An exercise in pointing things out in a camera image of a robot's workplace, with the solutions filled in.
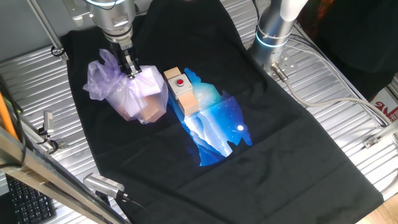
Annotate small silver bracket mount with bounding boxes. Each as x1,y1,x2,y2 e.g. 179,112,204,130
36,110,68,155

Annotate black fabric bundle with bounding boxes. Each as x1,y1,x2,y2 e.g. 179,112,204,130
310,0,398,100

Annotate grey box with red button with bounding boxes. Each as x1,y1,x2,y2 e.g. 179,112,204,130
167,73,194,100

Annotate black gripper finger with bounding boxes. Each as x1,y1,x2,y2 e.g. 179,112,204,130
127,55,143,78
119,58,135,80

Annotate aluminium frame beam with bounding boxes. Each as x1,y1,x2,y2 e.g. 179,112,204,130
0,126,130,224

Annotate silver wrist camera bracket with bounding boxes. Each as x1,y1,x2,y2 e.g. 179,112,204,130
62,0,94,27

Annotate thin metal rod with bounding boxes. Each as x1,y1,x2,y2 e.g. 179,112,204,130
26,0,70,62

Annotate grey base cable with connector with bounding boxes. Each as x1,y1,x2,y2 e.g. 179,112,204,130
270,62,398,125

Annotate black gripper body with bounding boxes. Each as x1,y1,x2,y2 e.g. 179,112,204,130
108,42,138,65

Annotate silver camera with grille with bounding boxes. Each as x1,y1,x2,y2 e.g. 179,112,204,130
83,172,126,200

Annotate purple translucent plastic bag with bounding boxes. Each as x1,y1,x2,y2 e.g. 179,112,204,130
82,48,169,125

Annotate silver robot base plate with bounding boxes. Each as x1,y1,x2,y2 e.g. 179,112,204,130
263,49,300,78

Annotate long tan wooden block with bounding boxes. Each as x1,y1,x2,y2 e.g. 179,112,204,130
163,66,200,116

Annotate orange-tan block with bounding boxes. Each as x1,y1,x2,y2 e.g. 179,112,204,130
136,95,163,123

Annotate black t-shirt with blue print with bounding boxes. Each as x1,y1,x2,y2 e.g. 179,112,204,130
60,0,385,224

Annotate black camera cable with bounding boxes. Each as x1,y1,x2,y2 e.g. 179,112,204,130
116,191,150,218

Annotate aluminium angle bracket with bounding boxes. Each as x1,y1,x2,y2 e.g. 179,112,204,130
363,119,398,149

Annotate black computer keyboard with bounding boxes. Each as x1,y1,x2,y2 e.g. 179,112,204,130
5,175,57,224

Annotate white box with red print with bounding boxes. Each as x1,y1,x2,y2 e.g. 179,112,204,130
357,73,398,125

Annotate orange pole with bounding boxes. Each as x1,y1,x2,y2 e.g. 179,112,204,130
0,91,19,141

